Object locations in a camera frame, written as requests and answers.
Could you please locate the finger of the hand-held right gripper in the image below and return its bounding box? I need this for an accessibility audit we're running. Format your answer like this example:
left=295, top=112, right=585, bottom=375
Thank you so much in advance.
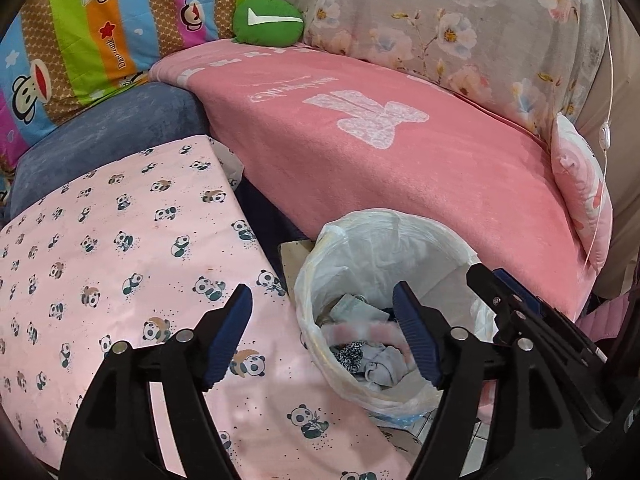
left=466, top=262, right=531, bottom=345
left=492, top=269, right=608, bottom=363

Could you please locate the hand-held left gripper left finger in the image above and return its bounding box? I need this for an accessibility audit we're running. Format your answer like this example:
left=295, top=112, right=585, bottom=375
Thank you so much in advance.
left=59, top=283, right=252, bottom=480

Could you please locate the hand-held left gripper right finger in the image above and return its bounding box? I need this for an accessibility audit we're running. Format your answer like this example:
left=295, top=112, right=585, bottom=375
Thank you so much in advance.
left=394, top=281, right=586, bottom=480

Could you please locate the grey sock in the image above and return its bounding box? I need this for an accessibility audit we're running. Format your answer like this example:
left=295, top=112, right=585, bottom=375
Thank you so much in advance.
left=362, top=344, right=411, bottom=388

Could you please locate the pink white fluffy cloth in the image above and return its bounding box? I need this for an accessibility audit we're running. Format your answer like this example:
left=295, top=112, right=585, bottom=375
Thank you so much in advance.
left=320, top=324, right=413, bottom=356

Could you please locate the leopard print scrunchie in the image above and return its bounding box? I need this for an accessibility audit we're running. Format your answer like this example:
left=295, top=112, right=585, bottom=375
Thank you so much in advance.
left=334, top=340, right=368, bottom=373

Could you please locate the white bag lined trash bin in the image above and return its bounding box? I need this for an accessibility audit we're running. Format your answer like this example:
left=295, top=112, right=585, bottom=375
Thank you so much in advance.
left=294, top=208, right=501, bottom=413

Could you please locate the pink quilted cloth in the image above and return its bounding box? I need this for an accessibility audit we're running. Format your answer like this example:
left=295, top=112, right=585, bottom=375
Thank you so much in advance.
left=575, top=294, right=633, bottom=341

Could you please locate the blue white plastic wrapper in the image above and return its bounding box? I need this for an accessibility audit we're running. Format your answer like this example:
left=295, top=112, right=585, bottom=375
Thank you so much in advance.
left=370, top=405, right=433, bottom=431

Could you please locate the beige cardboard piece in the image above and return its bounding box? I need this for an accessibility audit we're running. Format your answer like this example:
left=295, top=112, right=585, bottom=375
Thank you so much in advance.
left=279, top=239, right=317, bottom=282

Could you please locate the small pink pillow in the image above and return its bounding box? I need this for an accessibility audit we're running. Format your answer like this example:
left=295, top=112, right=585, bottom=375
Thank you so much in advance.
left=550, top=112, right=613, bottom=273

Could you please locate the pink panda printed cloth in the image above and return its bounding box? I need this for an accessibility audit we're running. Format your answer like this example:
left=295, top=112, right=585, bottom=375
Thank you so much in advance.
left=0, top=135, right=416, bottom=480

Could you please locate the beige fabric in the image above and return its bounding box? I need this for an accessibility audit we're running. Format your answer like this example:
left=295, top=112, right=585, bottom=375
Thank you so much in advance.
left=570, top=0, right=640, bottom=301

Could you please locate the pink blanket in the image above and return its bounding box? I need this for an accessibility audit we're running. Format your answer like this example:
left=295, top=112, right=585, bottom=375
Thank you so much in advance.
left=149, top=42, right=591, bottom=321

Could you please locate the blue cushion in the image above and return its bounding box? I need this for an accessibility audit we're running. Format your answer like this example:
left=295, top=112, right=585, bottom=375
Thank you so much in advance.
left=7, top=81, right=211, bottom=221

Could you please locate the grey floral blanket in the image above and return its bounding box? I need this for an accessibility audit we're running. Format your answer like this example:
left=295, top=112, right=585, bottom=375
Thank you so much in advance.
left=252, top=0, right=608, bottom=141

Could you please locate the green plush toy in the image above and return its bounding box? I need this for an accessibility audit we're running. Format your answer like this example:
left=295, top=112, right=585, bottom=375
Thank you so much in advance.
left=232, top=0, right=306, bottom=47

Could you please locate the colourful monkey print pillow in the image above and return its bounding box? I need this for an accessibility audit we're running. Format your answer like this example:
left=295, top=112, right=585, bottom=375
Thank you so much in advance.
left=0, top=0, right=256, bottom=181

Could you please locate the white cable with switch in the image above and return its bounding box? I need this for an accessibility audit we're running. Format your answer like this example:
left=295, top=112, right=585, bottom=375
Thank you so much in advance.
left=585, top=0, right=618, bottom=271

